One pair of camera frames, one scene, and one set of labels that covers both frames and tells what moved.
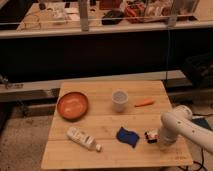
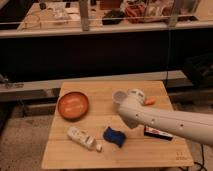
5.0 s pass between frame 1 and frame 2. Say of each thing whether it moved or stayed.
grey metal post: stayed
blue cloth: moved
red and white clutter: stayed
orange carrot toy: stayed
